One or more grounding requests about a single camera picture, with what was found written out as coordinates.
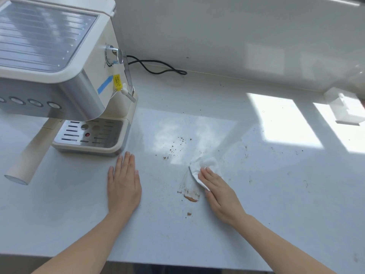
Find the person's right fingers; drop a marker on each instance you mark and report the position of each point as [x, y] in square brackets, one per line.
[211, 179]

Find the white paper tissue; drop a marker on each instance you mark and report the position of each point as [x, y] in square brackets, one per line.
[205, 163]

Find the blue tape strip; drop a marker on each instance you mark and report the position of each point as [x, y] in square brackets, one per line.
[105, 84]

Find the brown coffee smear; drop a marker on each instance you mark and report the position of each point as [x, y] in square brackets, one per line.
[190, 198]

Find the white plastic block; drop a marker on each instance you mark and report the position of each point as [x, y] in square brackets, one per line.
[343, 106]

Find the person's left middle finger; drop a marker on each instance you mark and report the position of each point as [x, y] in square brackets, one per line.
[126, 165]

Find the person's left forearm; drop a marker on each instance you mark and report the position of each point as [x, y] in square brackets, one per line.
[85, 245]

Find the chrome steam knob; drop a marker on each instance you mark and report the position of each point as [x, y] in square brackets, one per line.
[114, 52]

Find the person's left little finger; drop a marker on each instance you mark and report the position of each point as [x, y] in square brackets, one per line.
[111, 175]

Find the person's left hand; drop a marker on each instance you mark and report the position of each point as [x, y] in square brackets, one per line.
[124, 194]

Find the white steam wand nozzle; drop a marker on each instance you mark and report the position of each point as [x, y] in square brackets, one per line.
[127, 94]

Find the yellow warning tag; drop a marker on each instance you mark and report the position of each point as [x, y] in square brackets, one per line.
[117, 81]

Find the cream white espresso machine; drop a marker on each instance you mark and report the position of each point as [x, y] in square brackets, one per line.
[85, 62]

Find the person's right forearm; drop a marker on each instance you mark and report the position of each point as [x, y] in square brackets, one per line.
[279, 248]

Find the scattered coffee grounds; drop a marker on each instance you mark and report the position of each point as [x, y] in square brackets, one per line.
[174, 146]

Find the person's right hand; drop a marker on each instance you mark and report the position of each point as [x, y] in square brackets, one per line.
[222, 199]

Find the metal slotted drip tray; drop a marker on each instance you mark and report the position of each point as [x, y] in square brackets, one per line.
[94, 135]

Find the person's left thumb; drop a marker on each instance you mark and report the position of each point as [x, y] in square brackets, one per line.
[138, 181]

